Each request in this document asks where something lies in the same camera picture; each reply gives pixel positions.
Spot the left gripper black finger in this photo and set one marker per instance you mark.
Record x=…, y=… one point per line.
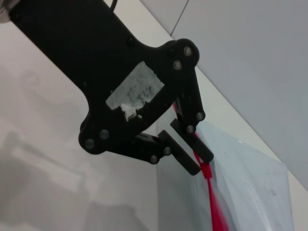
x=178, y=154
x=190, y=101

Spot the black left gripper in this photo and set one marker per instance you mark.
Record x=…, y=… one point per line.
x=96, y=60

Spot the red zipper slider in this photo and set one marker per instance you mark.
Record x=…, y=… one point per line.
x=206, y=171

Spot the clear document bag red zipper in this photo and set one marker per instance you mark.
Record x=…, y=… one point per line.
x=252, y=192

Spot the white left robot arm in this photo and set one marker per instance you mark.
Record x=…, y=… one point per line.
x=3, y=12

